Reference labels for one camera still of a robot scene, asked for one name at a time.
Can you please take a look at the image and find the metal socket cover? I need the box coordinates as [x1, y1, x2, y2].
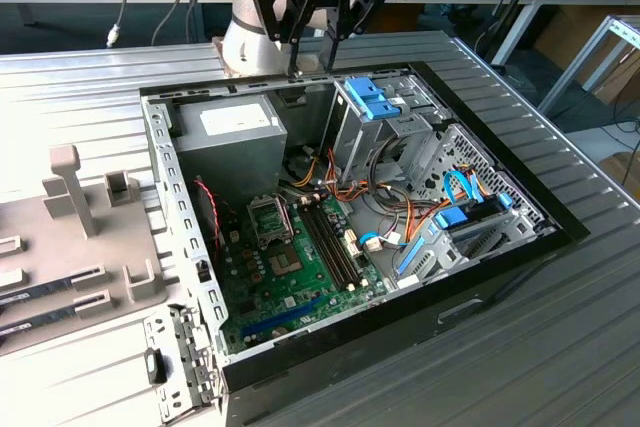
[246, 194, 296, 250]

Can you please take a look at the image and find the CPU socket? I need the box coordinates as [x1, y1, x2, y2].
[266, 248, 305, 280]

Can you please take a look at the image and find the blue plastic drive carrier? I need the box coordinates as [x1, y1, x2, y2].
[343, 76, 402, 121]

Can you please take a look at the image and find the grey metal drive cage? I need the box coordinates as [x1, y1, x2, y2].
[319, 74, 454, 188]

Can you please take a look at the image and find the grey power supply unit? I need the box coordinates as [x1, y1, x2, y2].
[171, 93, 290, 204]

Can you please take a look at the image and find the black RAM slot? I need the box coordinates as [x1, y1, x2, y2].
[305, 200, 359, 291]
[298, 202, 352, 293]
[318, 195, 374, 286]
[311, 198, 366, 289]

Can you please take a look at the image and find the white board power connector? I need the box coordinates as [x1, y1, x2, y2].
[342, 227, 362, 259]

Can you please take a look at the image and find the hard disk in blue carrier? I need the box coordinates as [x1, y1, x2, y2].
[432, 190, 513, 234]

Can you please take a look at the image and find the black case fan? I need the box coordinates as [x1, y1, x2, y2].
[193, 179, 224, 253]

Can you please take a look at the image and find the green motherboard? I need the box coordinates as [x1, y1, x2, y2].
[215, 192, 392, 357]

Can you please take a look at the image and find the grey metal disk bay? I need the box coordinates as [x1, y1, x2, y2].
[397, 206, 556, 289]

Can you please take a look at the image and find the large brown cardboard box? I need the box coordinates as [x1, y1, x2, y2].
[534, 4, 640, 106]

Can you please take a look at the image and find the blue expansion slot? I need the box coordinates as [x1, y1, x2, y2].
[238, 296, 325, 341]

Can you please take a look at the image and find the grey parts rack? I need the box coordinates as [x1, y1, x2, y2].
[0, 143, 169, 353]

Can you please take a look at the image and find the black open PC case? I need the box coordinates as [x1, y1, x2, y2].
[138, 60, 592, 427]

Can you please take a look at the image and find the RAM stick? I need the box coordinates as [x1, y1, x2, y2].
[0, 307, 79, 338]
[0, 277, 76, 304]

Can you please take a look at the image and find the black teal latch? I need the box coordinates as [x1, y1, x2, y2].
[143, 348, 169, 386]

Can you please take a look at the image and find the coloured power wire bundle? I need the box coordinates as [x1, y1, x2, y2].
[287, 146, 451, 248]

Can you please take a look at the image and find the blue flat data cable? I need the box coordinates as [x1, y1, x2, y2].
[442, 169, 484, 208]

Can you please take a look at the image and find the twisted fan wire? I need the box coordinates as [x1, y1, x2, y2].
[193, 177, 239, 251]

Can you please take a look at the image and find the aluminium frame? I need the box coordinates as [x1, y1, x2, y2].
[537, 14, 640, 116]

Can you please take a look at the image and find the blue plastic rail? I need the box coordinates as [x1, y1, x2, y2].
[396, 236, 427, 279]

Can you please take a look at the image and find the metal card retainer bracket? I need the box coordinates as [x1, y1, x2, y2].
[143, 302, 224, 423]

